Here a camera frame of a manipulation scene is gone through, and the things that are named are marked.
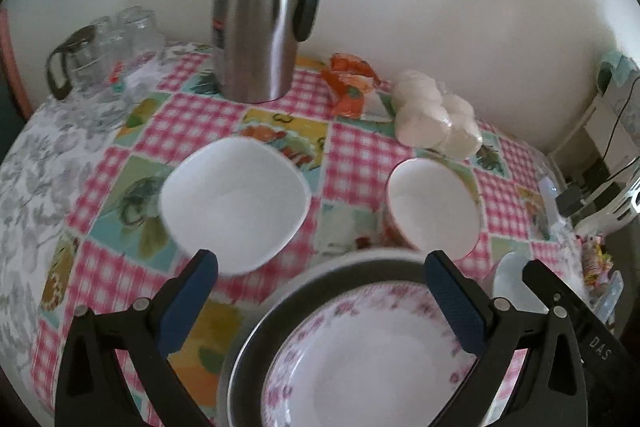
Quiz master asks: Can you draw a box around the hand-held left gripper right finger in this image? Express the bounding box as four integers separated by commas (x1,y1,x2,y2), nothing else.
423,249,588,427

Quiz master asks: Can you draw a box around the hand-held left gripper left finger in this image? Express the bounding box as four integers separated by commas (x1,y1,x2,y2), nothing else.
54,248,220,427

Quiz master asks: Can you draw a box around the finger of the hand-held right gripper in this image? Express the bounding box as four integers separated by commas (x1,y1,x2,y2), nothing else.
521,258,586,323

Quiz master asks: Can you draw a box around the light blue bowl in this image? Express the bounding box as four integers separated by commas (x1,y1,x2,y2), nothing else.
491,251,551,315

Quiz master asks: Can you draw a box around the stainless steel plate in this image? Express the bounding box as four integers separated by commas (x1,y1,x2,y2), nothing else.
217,248,501,427

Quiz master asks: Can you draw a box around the strawberry print bowl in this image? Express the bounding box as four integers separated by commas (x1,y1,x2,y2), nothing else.
384,157,482,260

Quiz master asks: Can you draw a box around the round floral rim plate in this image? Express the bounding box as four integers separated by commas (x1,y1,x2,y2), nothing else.
260,283,481,427

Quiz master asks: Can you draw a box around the small white bowl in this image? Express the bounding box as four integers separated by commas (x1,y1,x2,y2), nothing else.
159,137,311,277

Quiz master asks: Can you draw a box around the yellow candy packet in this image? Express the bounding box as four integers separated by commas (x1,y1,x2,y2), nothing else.
582,237,621,293

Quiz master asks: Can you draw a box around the black charger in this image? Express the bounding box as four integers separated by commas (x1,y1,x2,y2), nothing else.
557,187,583,215

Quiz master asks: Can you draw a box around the pink checked fruit tablecloth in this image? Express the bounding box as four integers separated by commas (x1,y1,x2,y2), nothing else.
0,39,601,427

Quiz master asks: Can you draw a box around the white shelf unit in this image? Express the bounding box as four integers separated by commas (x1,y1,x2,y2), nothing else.
582,72,640,188

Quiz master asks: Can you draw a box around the pack of white paper rolls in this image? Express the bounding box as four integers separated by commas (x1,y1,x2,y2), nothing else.
391,69,483,159

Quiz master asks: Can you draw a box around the green patterned cloth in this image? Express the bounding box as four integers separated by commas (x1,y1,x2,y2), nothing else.
597,49,640,95

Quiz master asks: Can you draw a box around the orange snack packet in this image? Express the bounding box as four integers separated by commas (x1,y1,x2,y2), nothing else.
320,53,393,118

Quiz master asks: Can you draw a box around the clear glass cup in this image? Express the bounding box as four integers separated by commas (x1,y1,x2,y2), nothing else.
116,6,163,58

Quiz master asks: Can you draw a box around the stainless steel thermos jug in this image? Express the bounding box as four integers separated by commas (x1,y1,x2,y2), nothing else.
212,0,327,104

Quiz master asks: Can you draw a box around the dark furniture with pink edge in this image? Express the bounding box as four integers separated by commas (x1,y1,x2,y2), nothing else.
0,9,31,118

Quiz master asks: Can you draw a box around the glass pitcher with black handle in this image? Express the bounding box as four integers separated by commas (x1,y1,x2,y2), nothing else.
46,23,132,132

